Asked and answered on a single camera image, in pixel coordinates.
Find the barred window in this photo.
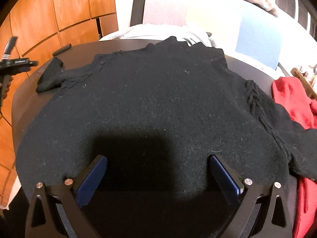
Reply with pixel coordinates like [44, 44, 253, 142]
[267, 0, 312, 30]

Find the grey yellow blue chair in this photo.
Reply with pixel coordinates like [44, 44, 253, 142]
[130, 0, 284, 71]

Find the red knit sweater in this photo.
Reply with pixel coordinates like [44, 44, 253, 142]
[271, 76, 317, 238]

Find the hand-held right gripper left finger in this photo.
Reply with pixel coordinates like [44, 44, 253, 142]
[25, 154, 109, 238]

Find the black knit sweater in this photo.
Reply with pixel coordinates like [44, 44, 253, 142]
[15, 36, 317, 199]

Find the light grey garment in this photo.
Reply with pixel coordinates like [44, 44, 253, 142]
[99, 23, 213, 47]

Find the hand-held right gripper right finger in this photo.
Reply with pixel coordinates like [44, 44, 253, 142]
[209, 154, 293, 238]

